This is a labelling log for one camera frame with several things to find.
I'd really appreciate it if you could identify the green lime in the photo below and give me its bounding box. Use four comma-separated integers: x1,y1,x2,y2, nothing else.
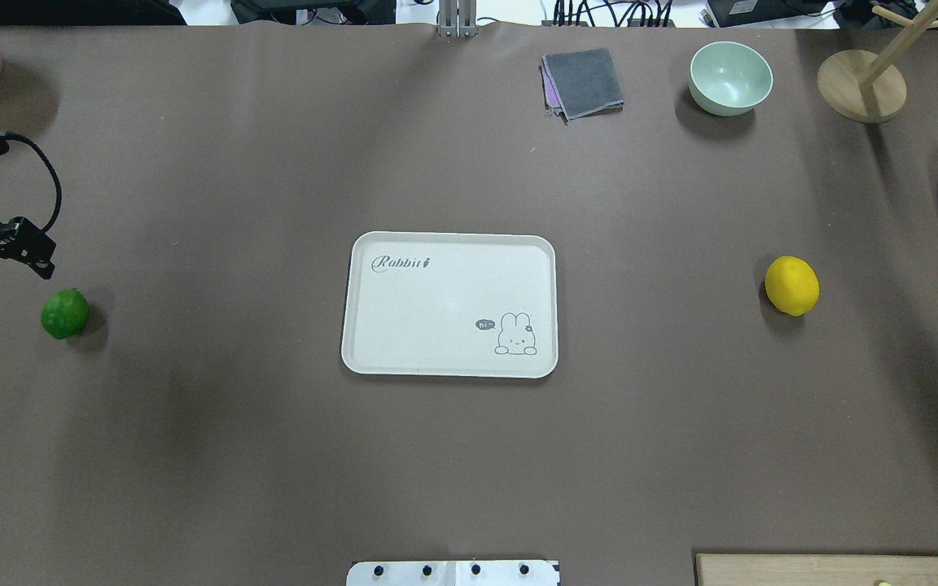
40,288,90,340

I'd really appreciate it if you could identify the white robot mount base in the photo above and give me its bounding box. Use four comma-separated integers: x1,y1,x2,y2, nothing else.
345,559,562,585

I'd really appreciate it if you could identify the wooden stand with base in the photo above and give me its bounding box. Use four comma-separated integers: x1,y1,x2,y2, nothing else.
817,1,938,124

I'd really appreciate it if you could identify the bamboo cutting board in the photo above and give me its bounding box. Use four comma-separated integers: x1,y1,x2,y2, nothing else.
695,553,938,585

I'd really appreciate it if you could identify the mint green bowl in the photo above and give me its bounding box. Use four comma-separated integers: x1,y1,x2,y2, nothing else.
688,41,774,116

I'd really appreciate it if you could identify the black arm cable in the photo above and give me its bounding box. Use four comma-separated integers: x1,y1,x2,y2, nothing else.
0,134,64,237

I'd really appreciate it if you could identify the yellow lemon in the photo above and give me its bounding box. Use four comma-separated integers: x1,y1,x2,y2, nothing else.
764,256,822,317

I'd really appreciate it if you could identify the aluminium frame post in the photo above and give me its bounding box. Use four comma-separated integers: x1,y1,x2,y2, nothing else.
436,0,479,38

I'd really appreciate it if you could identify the white rabbit print tray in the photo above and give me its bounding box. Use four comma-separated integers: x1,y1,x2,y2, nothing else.
341,231,559,379

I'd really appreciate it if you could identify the grey folded cloth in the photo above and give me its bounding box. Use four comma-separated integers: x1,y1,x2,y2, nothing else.
541,48,625,121

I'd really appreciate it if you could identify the purple cloth underneath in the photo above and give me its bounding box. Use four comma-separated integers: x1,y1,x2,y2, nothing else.
539,64,563,116

